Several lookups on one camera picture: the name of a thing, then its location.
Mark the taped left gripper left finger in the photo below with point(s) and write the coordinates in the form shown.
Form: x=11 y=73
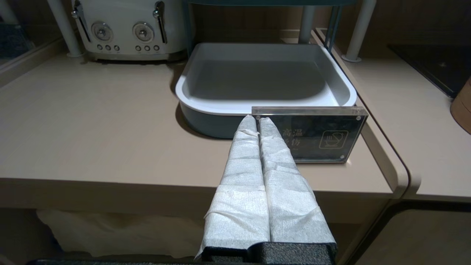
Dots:
x=243 y=198

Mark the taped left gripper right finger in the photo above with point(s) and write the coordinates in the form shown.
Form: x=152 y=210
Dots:
x=287 y=198

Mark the bamboo steamer basket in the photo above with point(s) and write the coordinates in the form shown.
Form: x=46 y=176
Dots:
x=463 y=110

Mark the clear acrylic sign block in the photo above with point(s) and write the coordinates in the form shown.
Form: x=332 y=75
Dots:
x=331 y=138

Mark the three-tier teal tray rack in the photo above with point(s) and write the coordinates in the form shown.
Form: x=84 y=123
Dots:
x=257 y=79

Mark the white metal shelf pole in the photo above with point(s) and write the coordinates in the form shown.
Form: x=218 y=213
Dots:
x=7 y=11
x=361 y=25
x=306 y=25
x=64 y=25

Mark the black induction cooktop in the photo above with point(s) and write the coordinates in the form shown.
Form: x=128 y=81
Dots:
x=441 y=66

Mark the white retro toaster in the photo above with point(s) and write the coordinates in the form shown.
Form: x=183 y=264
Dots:
x=125 y=22

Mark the small dark acrylic sign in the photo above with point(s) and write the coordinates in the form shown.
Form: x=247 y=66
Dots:
x=14 y=42

